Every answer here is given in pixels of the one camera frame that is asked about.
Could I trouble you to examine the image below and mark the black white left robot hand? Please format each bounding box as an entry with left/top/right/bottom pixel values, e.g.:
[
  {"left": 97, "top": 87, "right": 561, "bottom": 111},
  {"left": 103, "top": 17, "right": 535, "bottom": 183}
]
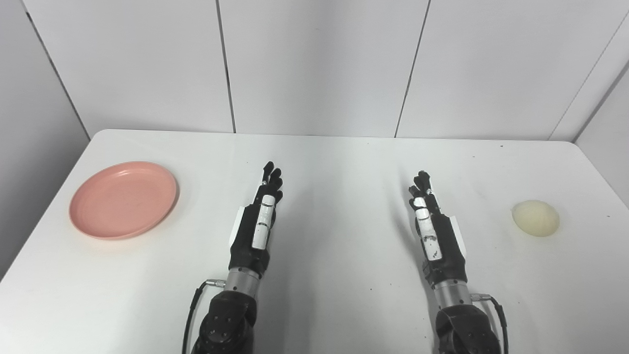
[{"left": 229, "top": 161, "right": 285, "bottom": 277}]

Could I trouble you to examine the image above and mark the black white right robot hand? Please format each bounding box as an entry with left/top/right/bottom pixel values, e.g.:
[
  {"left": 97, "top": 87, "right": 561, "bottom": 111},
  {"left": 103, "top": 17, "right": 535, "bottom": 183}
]
[{"left": 408, "top": 171, "right": 468, "bottom": 289}]

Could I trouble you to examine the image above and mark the pale yellow steamed bun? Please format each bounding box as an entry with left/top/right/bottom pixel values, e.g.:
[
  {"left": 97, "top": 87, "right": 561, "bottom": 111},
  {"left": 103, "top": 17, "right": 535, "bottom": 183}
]
[{"left": 512, "top": 200, "right": 561, "bottom": 237}]

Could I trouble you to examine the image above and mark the pink round plate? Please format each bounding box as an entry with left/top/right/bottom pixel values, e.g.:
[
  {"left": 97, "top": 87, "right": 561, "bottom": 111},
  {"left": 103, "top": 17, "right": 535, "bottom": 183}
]
[{"left": 69, "top": 161, "right": 179, "bottom": 240}]

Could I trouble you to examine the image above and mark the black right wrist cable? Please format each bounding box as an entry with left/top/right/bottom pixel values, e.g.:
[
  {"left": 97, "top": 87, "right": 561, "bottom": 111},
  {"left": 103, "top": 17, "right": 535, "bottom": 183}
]
[{"left": 471, "top": 293, "right": 509, "bottom": 354}]

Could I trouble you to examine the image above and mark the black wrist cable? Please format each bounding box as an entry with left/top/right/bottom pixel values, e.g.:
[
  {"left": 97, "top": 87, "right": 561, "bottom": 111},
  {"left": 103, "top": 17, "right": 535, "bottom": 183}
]
[
  {"left": 182, "top": 279, "right": 227, "bottom": 354},
  {"left": 471, "top": 293, "right": 509, "bottom": 354}
]

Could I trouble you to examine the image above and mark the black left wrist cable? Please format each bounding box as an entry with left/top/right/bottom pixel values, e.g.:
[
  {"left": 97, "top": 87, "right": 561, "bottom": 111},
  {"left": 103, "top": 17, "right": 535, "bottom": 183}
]
[{"left": 182, "top": 279, "right": 227, "bottom": 354}]

